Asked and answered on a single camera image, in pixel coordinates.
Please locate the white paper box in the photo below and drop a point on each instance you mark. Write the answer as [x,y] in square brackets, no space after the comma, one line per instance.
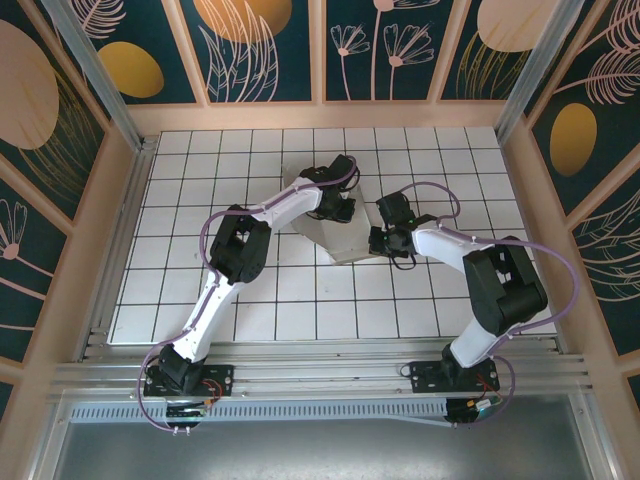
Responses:
[350,240]

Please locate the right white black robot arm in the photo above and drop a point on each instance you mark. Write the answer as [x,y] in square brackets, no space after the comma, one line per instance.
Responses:
[505,290]

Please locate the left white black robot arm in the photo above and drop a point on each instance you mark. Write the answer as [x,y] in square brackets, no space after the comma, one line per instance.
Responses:
[210,315]

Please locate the white gridded table board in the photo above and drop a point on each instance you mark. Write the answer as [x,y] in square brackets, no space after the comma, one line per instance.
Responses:
[335,320]

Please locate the green controller circuit board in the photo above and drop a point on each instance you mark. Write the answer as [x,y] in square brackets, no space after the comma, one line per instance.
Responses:
[475,407]
[185,412]

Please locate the grey sheet metal panel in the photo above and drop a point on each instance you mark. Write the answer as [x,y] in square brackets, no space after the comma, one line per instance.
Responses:
[320,455]

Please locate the long aluminium frame rails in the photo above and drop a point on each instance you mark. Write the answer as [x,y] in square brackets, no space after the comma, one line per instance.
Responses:
[320,370]

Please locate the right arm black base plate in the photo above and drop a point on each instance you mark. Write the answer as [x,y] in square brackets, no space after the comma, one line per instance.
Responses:
[425,377]

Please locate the aluminium side rail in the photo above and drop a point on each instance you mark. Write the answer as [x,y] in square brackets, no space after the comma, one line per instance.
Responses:
[139,175]

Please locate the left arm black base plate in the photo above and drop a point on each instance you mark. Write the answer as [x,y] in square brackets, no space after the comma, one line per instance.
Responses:
[222,375]

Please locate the aluminium corner post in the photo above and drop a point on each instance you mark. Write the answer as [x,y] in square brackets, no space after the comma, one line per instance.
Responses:
[100,85]
[537,70]

